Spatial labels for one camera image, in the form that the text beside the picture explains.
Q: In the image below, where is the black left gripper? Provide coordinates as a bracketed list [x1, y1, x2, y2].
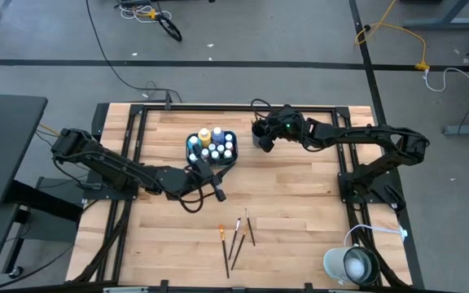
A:
[177, 160, 238, 203]

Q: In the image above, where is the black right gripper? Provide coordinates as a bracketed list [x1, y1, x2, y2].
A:
[253, 103, 309, 155]

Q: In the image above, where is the dark teal plastic cup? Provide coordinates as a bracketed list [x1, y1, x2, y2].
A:
[251, 120, 267, 149]

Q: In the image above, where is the large purple paint bottle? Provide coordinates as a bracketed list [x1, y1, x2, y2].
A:
[210, 125, 225, 146]

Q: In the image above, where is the large yellow paint bottle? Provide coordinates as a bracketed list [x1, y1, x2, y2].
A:
[197, 127, 213, 148]

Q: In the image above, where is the black paintbrush silver ferrule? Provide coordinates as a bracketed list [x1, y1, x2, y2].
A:
[228, 216, 242, 261]
[244, 208, 256, 247]

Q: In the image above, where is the orange-bristle paintbrush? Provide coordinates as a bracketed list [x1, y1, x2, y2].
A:
[217, 223, 230, 280]

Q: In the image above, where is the teal plastic storage bin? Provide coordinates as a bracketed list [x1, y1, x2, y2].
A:
[185, 129, 239, 167]

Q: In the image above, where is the grey lamp with bulb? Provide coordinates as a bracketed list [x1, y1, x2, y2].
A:
[322, 243, 381, 286]

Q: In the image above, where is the black side desk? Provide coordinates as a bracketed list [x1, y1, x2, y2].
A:
[0, 92, 49, 208]

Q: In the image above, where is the black looped floor cable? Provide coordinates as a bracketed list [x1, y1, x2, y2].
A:
[152, 10, 183, 43]

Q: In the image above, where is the black cable bundle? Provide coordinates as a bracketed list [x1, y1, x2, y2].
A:
[346, 201, 402, 288]
[71, 199, 132, 284]

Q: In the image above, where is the white lamp cable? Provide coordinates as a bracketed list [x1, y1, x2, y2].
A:
[343, 223, 409, 247]

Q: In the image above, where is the white coiled cable yellow plug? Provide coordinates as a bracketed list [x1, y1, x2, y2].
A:
[118, 2, 173, 24]

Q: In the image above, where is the white floor cable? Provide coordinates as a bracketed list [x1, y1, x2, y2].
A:
[423, 67, 469, 111]

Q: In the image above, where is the yellow floor cable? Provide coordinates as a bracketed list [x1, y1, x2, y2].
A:
[354, 0, 430, 71]

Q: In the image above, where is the long black floor cable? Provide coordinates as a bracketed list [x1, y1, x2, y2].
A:
[85, 0, 183, 103]

